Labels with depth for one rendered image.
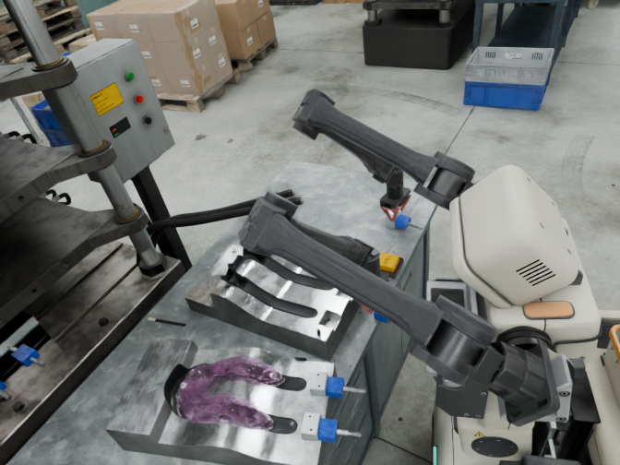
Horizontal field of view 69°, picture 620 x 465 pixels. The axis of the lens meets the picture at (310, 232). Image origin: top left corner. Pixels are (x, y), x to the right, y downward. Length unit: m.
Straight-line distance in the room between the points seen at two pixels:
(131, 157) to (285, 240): 1.08
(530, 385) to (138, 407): 0.87
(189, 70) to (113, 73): 3.21
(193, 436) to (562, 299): 0.83
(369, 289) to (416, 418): 1.42
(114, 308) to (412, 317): 1.18
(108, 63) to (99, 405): 1.03
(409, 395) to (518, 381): 1.40
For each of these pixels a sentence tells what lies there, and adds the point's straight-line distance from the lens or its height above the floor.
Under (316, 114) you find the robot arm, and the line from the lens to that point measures 1.07.
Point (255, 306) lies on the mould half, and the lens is 1.32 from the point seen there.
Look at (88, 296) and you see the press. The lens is 1.79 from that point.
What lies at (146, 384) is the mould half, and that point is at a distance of 1.26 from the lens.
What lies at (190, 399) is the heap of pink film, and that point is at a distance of 1.20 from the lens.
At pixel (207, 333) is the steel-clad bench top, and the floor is 0.80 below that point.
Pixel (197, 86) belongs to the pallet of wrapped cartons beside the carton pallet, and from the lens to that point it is 4.89.
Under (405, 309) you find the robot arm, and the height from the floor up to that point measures 1.31.
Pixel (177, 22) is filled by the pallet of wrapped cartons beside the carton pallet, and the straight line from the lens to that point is 4.72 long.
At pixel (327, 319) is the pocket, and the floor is 0.86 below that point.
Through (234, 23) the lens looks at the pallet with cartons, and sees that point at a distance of 5.53.
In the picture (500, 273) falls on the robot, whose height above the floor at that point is 1.31.
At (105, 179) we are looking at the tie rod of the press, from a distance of 1.51.
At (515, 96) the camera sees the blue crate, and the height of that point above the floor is 0.11.
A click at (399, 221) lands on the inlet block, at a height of 0.84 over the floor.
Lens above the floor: 1.86
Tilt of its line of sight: 40 degrees down
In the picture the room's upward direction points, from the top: 11 degrees counter-clockwise
